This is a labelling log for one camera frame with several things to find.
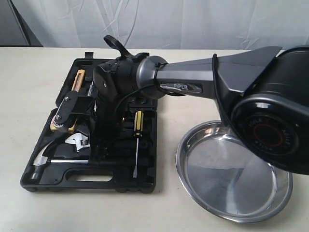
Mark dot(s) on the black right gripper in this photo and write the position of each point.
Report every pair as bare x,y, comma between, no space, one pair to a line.
106,126

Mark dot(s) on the adjustable steel wrench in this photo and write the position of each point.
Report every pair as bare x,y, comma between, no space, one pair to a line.
79,140

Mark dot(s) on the black plastic tool case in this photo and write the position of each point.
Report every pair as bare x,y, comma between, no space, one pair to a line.
112,77

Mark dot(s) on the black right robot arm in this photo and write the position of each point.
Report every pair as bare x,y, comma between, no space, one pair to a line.
262,94

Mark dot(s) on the yellow black flat screwdriver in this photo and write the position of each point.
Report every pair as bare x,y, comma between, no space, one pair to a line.
138,129

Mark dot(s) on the yellow measuring tape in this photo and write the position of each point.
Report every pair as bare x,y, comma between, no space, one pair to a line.
64,128

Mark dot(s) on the clear tester screwdriver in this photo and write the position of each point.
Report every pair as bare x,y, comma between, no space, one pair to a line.
90,89

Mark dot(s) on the yellow utility knife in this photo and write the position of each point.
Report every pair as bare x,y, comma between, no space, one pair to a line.
78,80

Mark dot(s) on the steel claw hammer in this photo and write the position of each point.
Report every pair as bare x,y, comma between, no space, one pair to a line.
41,161

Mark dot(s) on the white backdrop curtain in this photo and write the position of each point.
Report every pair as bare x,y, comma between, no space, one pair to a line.
168,24

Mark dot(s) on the round steel tray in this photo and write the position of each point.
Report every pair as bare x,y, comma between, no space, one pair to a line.
226,179

